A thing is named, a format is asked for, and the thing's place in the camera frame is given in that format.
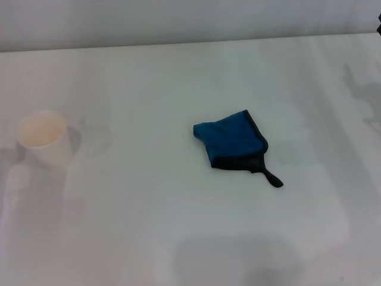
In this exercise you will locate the white paper cup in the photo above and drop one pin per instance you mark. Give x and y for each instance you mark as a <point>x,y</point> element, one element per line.
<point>44,140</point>

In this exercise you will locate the blue rag with black trim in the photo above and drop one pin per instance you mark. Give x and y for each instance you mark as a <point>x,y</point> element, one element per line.
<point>235,140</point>

